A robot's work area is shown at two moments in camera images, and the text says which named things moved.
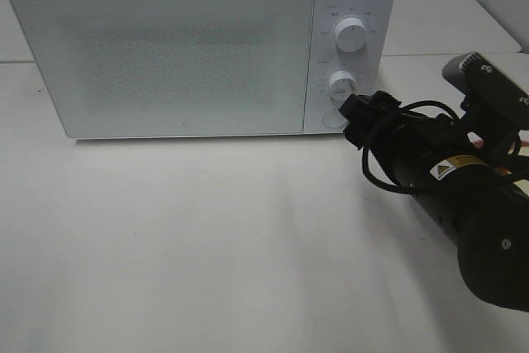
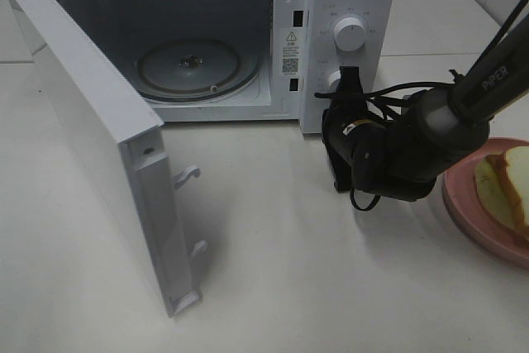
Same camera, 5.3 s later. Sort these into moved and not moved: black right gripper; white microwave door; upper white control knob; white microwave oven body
Moved: white microwave door; black right gripper
Not moved: upper white control knob; white microwave oven body
